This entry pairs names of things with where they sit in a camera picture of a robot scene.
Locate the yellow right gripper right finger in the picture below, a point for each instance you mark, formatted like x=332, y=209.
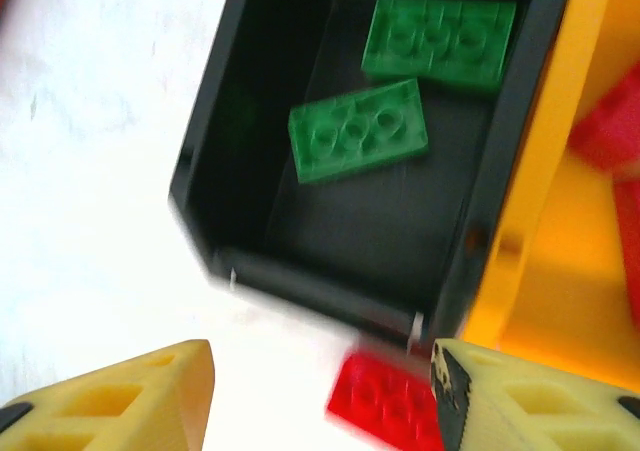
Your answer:
x=540, y=411

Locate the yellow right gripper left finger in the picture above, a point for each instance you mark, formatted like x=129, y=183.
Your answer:
x=125, y=411

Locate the red lego brick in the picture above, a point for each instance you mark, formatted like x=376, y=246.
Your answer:
x=385, y=401
x=607, y=126
x=630, y=246

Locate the yellow plastic bin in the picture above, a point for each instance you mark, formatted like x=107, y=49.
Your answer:
x=565, y=251

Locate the black plastic bin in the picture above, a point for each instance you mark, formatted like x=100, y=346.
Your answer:
x=375, y=231

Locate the long green lego plate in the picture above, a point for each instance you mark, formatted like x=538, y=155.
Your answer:
x=440, y=41

